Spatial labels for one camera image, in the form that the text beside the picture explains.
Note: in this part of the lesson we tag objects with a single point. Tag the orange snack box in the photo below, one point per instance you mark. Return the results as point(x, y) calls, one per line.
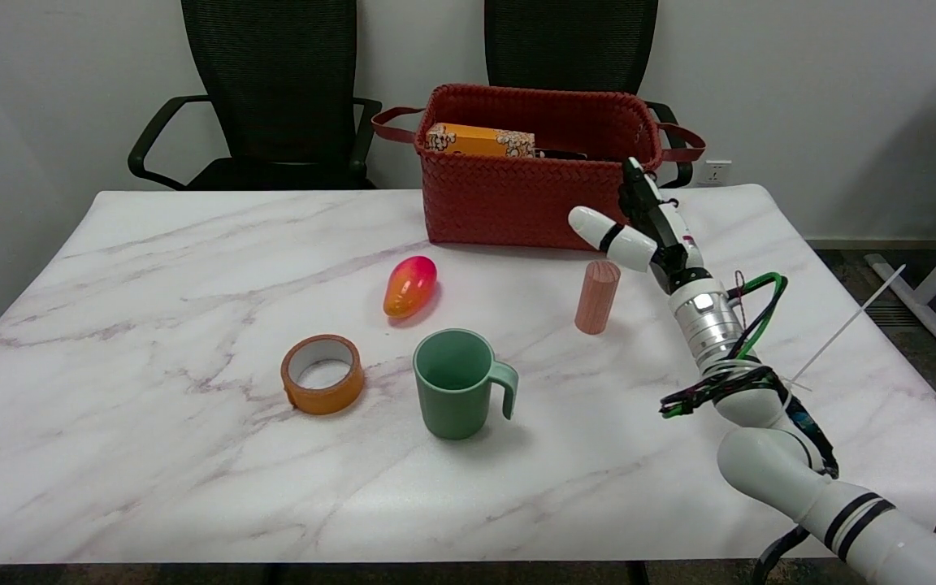
point(476, 142)

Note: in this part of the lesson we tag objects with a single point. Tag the red orange toy mango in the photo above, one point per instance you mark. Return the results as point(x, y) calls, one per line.
point(409, 286)

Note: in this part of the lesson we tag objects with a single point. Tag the black mesh office chair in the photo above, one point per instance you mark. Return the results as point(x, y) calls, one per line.
point(565, 41)
point(273, 81)

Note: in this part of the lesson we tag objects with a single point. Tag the green mug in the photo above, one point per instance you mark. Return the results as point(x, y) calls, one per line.
point(448, 406)

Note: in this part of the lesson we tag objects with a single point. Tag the black item in basket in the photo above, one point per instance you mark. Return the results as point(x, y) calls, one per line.
point(561, 153)

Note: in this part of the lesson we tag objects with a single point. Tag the white wall socket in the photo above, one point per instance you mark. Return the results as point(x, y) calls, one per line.
point(717, 172)

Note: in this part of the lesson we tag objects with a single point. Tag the white zip tie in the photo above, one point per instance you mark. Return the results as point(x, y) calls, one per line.
point(850, 321)

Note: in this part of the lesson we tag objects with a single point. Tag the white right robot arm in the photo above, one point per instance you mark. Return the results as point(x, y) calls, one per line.
point(769, 467)

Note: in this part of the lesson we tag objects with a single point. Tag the orange tape roll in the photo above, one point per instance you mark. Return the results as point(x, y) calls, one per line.
point(309, 400)

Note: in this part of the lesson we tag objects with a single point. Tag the red woven basket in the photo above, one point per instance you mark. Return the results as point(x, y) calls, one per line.
point(517, 203)

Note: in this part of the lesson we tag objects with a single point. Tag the wooden cylinder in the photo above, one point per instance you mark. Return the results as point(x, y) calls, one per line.
point(598, 296)

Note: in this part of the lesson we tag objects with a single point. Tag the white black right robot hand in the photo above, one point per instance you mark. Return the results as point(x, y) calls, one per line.
point(622, 242)

